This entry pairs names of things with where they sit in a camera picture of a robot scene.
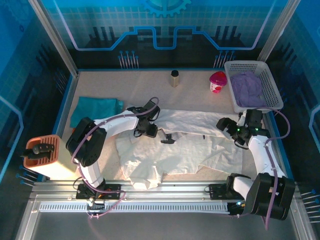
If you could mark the white t-shirt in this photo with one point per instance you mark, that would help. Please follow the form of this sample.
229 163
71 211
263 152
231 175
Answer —
180 155

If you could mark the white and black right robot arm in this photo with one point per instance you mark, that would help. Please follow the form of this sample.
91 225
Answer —
262 155

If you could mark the purple t-shirt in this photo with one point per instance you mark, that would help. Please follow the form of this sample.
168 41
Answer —
246 87

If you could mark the beige bottle with black cap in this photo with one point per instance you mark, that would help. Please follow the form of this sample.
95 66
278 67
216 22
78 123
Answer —
175 80

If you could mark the white perforated plastic basket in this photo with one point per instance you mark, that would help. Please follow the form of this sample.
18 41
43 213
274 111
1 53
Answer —
271 82

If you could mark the teal folded t-shirt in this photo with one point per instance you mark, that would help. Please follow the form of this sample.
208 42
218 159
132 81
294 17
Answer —
95 107

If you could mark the pink lidded plastic cup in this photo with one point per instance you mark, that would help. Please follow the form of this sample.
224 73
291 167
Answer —
217 78

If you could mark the orange and cream knife block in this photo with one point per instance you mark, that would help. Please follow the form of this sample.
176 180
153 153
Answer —
50 167

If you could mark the aluminium rail frame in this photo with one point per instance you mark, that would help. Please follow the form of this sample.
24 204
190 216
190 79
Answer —
175 186

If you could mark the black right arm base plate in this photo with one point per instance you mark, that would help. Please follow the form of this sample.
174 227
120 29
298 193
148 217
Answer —
216 191

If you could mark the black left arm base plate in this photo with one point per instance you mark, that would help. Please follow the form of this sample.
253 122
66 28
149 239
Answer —
112 187

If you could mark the aluminium frame post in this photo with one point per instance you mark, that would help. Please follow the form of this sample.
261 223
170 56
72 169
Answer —
278 30
53 37

